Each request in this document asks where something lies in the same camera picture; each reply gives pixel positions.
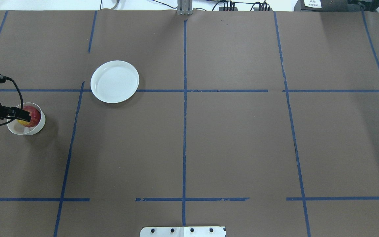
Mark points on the near orange black connector board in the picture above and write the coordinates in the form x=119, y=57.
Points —
x=261, y=7

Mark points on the white plate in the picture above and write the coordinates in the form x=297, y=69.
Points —
x=114, y=81

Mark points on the orange black connector board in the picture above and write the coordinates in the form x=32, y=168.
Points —
x=228, y=6
x=261, y=7

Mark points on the black box device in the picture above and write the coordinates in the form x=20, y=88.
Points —
x=326, y=6

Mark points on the aluminium frame post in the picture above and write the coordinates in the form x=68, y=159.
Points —
x=184, y=7

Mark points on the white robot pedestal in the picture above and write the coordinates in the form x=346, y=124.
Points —
x=184, y=231

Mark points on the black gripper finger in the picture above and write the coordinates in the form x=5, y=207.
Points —
x=18, y=114

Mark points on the far orange black connector board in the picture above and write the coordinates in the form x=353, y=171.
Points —
x=228, y=6

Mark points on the white bowl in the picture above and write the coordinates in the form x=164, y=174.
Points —
x=18, y=129

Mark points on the red yellow apple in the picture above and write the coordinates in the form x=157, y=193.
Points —
x=35, y=117

